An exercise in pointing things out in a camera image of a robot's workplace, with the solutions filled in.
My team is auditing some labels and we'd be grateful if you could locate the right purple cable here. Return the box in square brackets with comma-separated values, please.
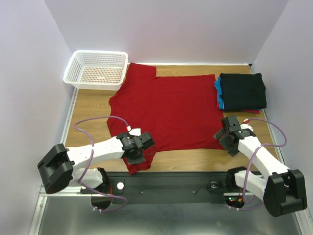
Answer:
[228, 118, 287, 212]

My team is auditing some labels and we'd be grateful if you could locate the magenta folded t-shirt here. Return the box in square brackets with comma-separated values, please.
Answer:
[243, 110, 260, 114]

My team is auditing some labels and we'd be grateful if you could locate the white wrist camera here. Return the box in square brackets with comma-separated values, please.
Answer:
[127, 126, 141, 136]
[240, 118, 254, 135]

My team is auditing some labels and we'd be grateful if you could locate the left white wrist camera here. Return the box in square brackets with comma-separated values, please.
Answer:
[127, 126, 141, 136]

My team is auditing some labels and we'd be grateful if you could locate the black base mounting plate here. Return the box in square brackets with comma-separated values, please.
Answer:
[80, 171, 255, 206]

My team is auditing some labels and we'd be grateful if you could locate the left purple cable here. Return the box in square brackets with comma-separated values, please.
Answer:
[74, 116, 128, 213]

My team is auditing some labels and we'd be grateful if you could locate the white plastic mesh basket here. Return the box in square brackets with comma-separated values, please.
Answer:
[63, 50, 128, 91]

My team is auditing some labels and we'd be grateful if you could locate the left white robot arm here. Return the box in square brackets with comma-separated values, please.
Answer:
[37, 128, 155, 194]

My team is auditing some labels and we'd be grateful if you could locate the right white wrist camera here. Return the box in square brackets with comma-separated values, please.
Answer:
[240, 118, 254, 135]

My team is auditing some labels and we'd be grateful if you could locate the blue folded t-shirt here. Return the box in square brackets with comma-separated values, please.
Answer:
[214, 77, 224, 110]

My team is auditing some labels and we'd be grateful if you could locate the black folded t-shirt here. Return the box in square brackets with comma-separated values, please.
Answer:
[220, 73, 267, 112]

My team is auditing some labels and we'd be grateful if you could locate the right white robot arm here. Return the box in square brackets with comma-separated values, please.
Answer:
[214, 116, 307, 217]

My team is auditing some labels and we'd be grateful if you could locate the red t-shirt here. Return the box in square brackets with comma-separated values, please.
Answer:
[106, 62, 224, 176]

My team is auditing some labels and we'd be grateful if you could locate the purple cable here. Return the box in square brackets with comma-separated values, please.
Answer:
[228, 118, 287, 212]
[74, 116, 128, 213]

